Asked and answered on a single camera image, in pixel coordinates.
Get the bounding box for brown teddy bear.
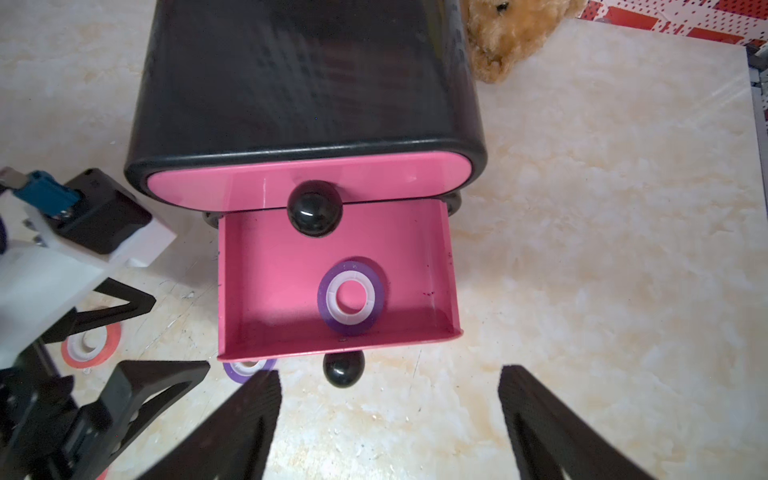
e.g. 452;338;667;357
461;0;587;84

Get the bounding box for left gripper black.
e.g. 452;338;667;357
1;278;210;479

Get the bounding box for black drawer cabinet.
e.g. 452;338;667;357
124;1;487;198

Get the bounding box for purple tape roll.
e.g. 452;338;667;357
317;257;387;336
223;359;277;384

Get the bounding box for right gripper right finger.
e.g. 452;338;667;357
498;365;650;479

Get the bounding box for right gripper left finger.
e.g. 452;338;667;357
141;371;282;479

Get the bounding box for red tape roll upper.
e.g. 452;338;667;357
60;322;122;369

